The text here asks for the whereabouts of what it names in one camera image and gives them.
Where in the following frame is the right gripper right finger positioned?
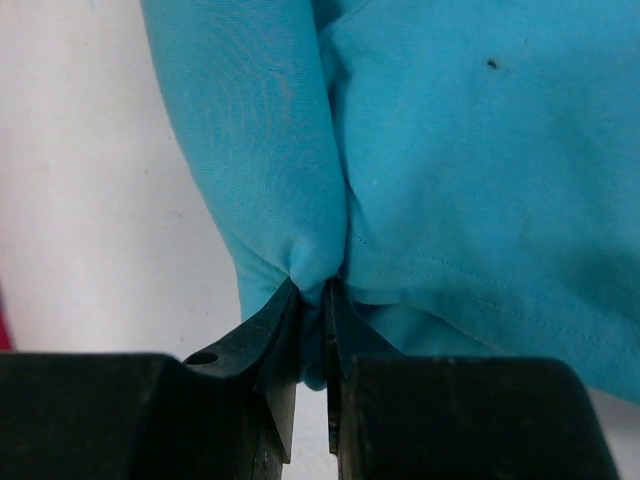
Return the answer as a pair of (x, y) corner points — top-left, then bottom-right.
(324, 280), (619, 479)

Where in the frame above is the teal t shirt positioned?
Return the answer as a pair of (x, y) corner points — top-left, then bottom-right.
(141, 1), (639, 402)

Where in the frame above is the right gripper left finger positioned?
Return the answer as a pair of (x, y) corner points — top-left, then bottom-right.
(1, 282), (299, 479)

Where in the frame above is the red t shirt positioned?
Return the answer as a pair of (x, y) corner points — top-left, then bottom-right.
(0, 290), (14, 353)

